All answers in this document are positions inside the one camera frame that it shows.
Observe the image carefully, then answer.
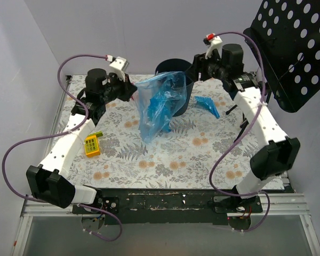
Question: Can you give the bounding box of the dark grey trash bin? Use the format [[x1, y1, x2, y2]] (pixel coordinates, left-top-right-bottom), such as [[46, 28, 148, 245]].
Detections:
[[155, 58, 194, 117]]

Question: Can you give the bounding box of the blue plastic trash bag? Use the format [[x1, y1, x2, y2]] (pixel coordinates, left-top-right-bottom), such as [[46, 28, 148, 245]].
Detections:
[[133, 71, 186, 143]]

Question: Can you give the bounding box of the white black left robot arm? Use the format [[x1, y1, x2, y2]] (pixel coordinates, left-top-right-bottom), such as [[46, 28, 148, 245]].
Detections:
[[26, 68, 137, 213]]

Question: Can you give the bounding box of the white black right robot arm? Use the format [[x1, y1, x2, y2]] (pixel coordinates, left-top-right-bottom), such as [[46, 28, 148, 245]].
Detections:
[[186, 44, 300, 212]]

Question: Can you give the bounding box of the yellow toy block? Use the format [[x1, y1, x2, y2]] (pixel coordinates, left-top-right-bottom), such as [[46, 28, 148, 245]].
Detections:
[[84, 131, 103, 158]]

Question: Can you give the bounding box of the floral patterned table mat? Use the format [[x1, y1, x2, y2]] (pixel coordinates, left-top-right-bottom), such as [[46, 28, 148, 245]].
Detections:
[[39, 74, 285, 189]]

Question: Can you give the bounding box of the black perforated music stand tray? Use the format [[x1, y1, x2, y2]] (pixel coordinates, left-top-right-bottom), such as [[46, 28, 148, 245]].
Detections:
[[244, 1, 320, 113]]

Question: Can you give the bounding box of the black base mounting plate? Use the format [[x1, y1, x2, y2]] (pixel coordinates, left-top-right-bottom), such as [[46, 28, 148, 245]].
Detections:
[[72, 188, 263, 226]]

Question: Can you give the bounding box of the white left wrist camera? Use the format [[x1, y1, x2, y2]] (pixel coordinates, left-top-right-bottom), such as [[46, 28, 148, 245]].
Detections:
[[106, 55, 129, 81]]

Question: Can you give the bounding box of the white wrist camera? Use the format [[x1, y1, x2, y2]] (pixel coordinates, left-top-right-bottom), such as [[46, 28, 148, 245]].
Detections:
[[203, 33, 222, 59], [106, 55, 129, 81]]

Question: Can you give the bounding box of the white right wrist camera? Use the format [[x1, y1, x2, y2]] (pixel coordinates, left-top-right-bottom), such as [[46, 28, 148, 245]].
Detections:
[[203, 33, 222, 59]]

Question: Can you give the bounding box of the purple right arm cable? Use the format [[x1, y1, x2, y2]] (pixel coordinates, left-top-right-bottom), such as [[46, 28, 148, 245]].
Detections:
[[209, 31, 271, 232]]

